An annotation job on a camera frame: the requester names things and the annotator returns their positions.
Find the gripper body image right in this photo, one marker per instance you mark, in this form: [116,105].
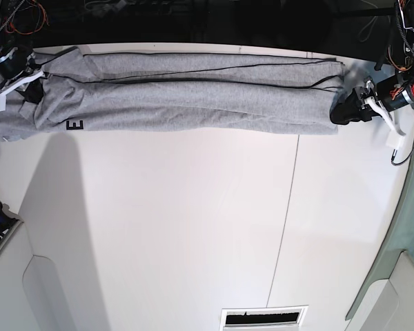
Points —
[396,92]

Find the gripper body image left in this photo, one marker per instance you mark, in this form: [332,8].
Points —
[16,60]

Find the grey t-shirt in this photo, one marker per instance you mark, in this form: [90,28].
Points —
[166,92]

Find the white floor vent grille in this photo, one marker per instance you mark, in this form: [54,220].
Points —
[284,318]

